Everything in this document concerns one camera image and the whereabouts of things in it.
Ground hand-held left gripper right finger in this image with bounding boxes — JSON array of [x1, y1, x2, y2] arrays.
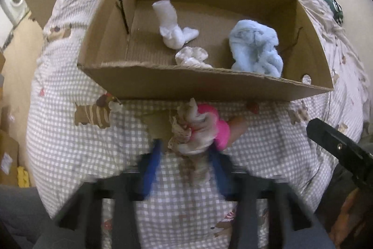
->
[[208, 147, 317, 249]]

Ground person's right hand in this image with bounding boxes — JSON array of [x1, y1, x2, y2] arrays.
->
[[332, 186, 362, 244]]

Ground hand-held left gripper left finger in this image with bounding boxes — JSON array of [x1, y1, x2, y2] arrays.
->
[[54, 140, 164, 249]]

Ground white lace trimmed sock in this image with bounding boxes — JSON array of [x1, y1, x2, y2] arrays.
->
[[175, 47, 213, 69]]

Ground dog print checkered duvet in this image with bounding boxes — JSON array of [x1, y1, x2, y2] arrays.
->
[[26, 0, 370, 249]]

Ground person's grey pants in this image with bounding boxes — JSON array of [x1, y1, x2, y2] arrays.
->
[[0, 183, 88, 249]]

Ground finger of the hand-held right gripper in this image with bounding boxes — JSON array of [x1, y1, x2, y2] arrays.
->
[[307, 118, 373, 189]]

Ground light blue fluffy sock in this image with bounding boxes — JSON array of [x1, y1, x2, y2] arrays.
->
[[229, 19, 284, 78]]

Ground beige lace trimmed sock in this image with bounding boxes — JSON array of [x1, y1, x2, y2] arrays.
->
[[167, 97, 219, 185]]

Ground black white checkered item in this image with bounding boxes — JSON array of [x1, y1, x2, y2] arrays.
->
[[331, 0, 345, 27]]

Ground cardboard box with label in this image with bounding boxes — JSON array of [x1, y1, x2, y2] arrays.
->
[[0, 129, 20, 186]]

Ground brown fabric piece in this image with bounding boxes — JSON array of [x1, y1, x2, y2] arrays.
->
[[229, 116, 249, 148]]

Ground pink soft item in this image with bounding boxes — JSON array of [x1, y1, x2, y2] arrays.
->
[[198, 103, 231, 151]]

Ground yellow cloth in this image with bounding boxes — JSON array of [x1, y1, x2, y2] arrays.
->
[[17, 166, 31, 187]]

